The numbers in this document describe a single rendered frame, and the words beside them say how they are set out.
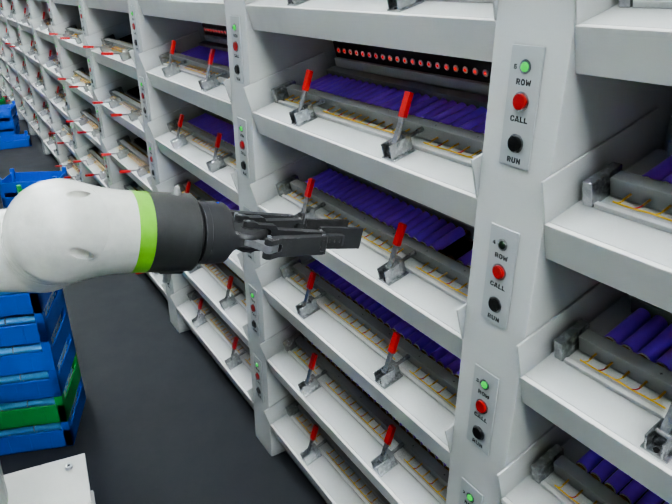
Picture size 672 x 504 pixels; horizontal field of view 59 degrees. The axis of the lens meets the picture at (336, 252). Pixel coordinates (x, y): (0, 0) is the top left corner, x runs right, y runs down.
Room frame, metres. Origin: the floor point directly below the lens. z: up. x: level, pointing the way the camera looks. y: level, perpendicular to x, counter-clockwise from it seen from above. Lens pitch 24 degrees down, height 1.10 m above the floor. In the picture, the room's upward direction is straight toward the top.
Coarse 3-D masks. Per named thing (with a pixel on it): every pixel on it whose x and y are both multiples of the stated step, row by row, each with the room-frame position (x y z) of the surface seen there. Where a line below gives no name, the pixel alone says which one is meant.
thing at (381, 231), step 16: (304, 192) 1.12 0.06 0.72; (320, 192) 1.10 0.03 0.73; (336, 208) 1.02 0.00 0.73; (352, 208) 1.00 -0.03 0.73; (352, 224) 0.99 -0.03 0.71; (368, 224) 0.94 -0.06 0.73; (384, 224) 0.93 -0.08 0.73; (368, 240) 0.92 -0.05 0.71; (384, 240) 0.91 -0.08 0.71; (416, 256) 0.84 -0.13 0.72; (432, 256) 0.81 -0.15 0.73; (448, 272) 0.77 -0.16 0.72; (464, 272) 0.75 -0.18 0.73
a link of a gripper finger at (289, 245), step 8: (272, 240) 0.63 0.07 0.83; (280, 240) 0.64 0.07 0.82; (288, 240) 0.65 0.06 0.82; (296, 240) 0.66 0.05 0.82; (304, 240) 0.67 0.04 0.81; (312, 240) 0.67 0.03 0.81; (320, 240) 0.68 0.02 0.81; (280, 248) 0.65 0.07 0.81; (288, 248) 0.65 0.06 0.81; (296, 248) 0.66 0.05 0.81; (304, 248) 0.67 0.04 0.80; (312, 248) 0.67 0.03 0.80; (264, 256) 0.63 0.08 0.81; (272, 256) 0.63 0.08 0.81; (280, 256) 0.65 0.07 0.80; (288, 256) 0.65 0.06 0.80
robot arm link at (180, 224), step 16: (160, 192) 0.63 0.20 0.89; (176, 192) 0.64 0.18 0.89; (160, 208) 0.60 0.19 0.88; (176, 208) 0.61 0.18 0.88; (192, 208) 0.62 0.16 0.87; (160, 224) 0.59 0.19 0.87; (176, 224) 0.60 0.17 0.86; (192, 224) 0.61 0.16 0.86; (160, 240) 0.58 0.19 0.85; (176, 240) 0.59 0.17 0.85; (192, 240) 0.60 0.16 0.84; (160, 256) 0.58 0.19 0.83; (176, 256) 0.59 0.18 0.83; (192, 256) 0.60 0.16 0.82; (160, 272) 0.61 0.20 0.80; (176, 272) 0.62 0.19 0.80
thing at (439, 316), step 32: (320, 160) 1.24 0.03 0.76; (256, 192) 1.15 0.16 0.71; (288, 192) 1.17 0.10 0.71; (320, 256) 0.96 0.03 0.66; (352, 256) 0.89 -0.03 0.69; (384, 288) 0.79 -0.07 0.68; (416, 288) 0.77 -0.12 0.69; (448, 288) 0.76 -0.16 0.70; (416, 320) 0.74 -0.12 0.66; (448, 320) 0.69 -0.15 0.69
